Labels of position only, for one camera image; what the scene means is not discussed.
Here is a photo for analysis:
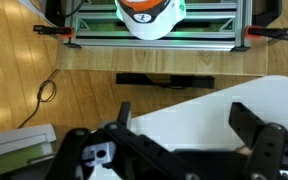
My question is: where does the black floor cable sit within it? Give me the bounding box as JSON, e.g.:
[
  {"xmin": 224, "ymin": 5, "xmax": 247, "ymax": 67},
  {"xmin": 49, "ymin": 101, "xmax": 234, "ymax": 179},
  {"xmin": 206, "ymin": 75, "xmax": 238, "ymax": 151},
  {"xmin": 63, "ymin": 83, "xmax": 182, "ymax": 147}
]
[{"xmin": 16, "ymin": 68, "xmax": 60, "ymax": 130}]

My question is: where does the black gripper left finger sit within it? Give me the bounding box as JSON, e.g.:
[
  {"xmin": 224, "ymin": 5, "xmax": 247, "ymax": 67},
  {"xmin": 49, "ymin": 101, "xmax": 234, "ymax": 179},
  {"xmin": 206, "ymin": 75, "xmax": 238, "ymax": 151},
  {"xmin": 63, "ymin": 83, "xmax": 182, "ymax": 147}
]
[{"xmin": 46, "ymin": 101, "xmax": 199, "ymax": 180}]

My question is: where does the white green box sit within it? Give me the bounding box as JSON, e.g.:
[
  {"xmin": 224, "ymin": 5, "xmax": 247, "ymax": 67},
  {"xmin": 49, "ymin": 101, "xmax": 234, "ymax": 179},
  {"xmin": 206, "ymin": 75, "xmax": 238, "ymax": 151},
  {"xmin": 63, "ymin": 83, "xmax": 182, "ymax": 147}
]
[{"xmin": 0, "ymin": 124, "xmax": 57, "ymax": 176}]

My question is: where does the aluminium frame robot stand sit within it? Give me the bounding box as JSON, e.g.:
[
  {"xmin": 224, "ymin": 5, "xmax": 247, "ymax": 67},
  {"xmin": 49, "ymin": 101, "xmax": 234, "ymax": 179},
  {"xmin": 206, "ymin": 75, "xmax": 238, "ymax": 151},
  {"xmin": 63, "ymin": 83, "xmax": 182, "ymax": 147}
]
[{"xmin": 63, "ymin": 0, "xmax": 253, "ymax": 52}]

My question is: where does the black orange bar clamp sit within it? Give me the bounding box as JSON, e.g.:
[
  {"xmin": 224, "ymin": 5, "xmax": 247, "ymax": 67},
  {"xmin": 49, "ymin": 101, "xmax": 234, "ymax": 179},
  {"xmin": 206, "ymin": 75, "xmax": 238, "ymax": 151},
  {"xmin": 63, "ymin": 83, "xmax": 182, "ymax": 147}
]
[
  {"xmin": 244, "ymin": 25, "xmax": 288, "ymax": 42},
  {"xmin": 33, "ymin": 24, "xmax": 75, "ymax": 39}
]

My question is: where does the light wooden base board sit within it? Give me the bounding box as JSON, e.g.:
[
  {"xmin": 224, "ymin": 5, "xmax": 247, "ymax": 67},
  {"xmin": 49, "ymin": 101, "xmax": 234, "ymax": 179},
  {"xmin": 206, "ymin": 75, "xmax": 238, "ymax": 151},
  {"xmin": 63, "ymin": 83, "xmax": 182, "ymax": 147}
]
[{"xmin": 55, "ymin": 44, "xmax": 269, "ymax": 77}]

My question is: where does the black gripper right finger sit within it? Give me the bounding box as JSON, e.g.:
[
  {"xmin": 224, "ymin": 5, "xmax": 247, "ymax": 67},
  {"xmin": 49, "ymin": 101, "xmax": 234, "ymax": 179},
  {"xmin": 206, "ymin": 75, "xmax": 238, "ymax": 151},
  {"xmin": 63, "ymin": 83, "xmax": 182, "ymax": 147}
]
[{"xmin": 228, "ymin": 101, "xmax": 288, "ymax": 180}]

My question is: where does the black equipment case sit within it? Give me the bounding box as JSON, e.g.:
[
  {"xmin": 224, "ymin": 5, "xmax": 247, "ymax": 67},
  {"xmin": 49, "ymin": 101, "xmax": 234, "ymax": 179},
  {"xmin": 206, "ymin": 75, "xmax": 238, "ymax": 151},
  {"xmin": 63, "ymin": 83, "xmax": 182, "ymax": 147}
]
[
  {"xmin": 44, "ymin": 0, "xmax": 85, "ymax": 28},
  {"xmin": 251, "ymin": 0, "xmax": 283, "ymax": 28}
]

